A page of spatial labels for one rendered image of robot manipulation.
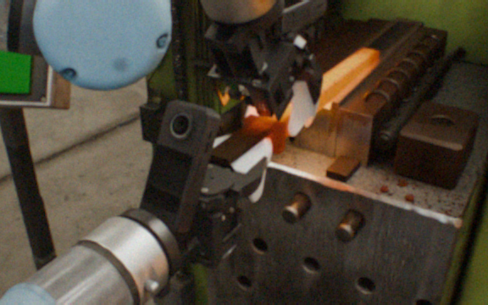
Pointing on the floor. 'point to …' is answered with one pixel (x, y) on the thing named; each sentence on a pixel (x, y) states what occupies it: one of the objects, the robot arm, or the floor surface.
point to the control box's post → (25, 180)
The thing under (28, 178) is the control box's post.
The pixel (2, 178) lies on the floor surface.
